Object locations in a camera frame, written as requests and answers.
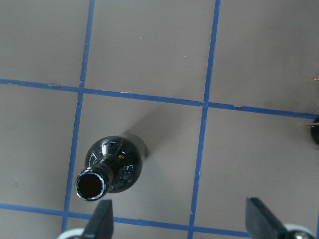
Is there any dark wine bottle back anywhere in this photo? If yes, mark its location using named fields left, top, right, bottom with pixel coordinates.
left=311, top=118, right=319, bottom=145

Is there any copper wire wine basket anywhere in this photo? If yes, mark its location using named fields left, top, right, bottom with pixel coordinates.
left=305, top=77, right=319, bottom=127

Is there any brown paper table mat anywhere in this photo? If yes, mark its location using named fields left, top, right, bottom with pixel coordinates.
left=0, top=0, right=319, bottom=239

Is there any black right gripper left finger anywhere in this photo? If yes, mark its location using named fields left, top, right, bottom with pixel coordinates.
left=82, top=200, right=114, bottom=239

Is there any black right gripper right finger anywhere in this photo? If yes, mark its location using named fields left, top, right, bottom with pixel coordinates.
left=245, top=197, right=317, bottom=239

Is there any dark wine bottle carried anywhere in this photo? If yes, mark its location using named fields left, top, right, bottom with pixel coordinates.
left=75, top=134, right=147, bottom=201

